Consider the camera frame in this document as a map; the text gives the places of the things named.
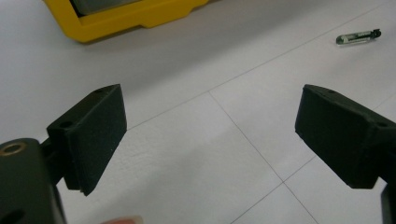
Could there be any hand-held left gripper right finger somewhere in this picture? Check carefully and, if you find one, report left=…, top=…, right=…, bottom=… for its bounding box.
left=294, top=84, right=396, bottom=189

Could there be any small clear glass vial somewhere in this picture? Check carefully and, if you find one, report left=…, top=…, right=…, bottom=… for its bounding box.
left=335, top=28, right=383, bottom=46

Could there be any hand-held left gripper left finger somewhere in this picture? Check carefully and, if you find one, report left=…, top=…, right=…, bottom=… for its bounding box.
left=40, top=83, right=128, bottom=197

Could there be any yellow plastic box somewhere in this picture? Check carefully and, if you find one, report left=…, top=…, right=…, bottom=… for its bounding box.
left=43, top=0, right=210, bottom=44

